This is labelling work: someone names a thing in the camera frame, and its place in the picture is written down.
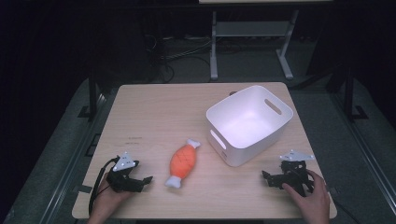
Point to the person's right hand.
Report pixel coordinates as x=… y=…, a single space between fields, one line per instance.
x=311 y=203

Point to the grey metal table frame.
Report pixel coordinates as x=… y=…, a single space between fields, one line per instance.
x=249 y=29

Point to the orange plush meat bone toy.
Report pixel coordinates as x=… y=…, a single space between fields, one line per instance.
x=183 y=161

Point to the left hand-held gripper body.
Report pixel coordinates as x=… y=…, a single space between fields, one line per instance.
x=120 y=180

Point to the black metal stand post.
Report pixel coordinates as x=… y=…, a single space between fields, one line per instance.
x=350 y=96
x=92 y=96

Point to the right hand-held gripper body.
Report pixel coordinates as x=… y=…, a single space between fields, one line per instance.
x=295 y=174

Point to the aluminium floor rail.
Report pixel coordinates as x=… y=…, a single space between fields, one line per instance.
x=71 y=161
x=364 y=149

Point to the white plastic storage basket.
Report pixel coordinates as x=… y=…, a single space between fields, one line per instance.
x=249 y=124

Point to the person's left hand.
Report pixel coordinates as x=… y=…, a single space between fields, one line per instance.
x=107 y=202

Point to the grey tape strip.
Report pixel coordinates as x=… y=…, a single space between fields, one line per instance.
x=84 y=188

